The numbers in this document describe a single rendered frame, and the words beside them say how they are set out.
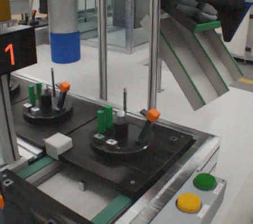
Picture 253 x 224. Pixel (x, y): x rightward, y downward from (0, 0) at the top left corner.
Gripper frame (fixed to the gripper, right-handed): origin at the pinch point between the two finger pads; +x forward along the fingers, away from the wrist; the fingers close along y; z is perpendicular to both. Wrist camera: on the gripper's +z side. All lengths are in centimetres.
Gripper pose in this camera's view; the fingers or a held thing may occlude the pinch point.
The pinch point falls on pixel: (228, 22)
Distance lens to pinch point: 55.5
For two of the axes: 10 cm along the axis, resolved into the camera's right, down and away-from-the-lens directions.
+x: 0.0, 9.1, 4.1
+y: -5.9, 3.3, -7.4
